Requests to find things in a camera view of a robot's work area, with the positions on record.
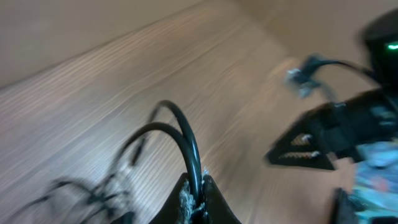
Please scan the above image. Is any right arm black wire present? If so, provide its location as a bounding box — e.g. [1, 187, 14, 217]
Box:
[285, 55, 380, 100]

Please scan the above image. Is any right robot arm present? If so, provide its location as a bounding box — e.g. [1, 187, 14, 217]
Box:
[266, 10, 397, 223]

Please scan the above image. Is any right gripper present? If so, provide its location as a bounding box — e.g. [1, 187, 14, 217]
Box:
[266, 93, 397, 223]

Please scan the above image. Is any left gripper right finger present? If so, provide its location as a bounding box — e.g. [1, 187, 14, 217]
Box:
[201, 175, 241, 224]

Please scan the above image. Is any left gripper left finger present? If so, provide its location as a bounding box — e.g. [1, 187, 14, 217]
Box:
[149, 173, 192, 224]

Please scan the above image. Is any black USB cable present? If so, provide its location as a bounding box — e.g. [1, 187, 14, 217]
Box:
[6, 155, 137, 224]
[46, 161, 137, 224]
[108, 100, 203, 206]

